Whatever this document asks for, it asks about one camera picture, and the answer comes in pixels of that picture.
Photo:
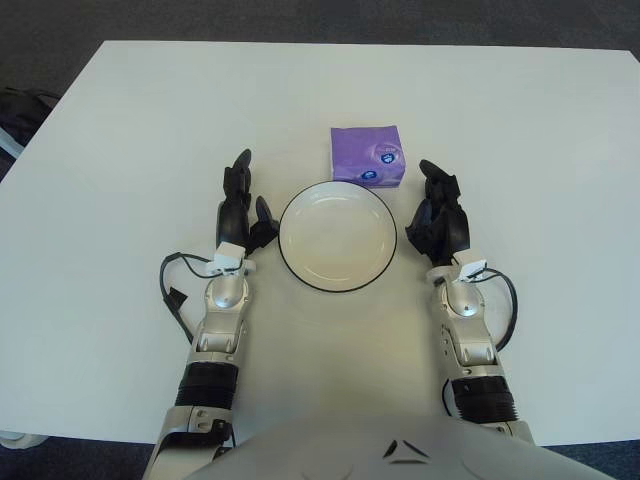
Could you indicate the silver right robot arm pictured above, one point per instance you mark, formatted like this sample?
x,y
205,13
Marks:
x,y
482,390

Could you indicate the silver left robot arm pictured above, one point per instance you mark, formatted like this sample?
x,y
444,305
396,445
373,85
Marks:
x,y
210,380

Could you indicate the white plate black rim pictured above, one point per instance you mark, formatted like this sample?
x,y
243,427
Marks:
x,y
337,240

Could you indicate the white table foot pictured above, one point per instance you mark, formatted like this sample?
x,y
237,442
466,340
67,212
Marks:
x,y
20,439

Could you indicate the dark backpack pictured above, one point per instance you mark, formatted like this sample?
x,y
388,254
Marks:
x,y
27,107

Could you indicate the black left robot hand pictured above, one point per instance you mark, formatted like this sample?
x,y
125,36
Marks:
x,y
232,220

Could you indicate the purple tissue paper pack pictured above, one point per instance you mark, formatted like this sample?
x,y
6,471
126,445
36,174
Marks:
x,y
357,152

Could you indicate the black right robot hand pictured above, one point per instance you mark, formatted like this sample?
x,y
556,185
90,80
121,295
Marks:
x,y
452,227

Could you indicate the grey robot torso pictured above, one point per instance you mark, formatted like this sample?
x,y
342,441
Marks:
x,y
325,450

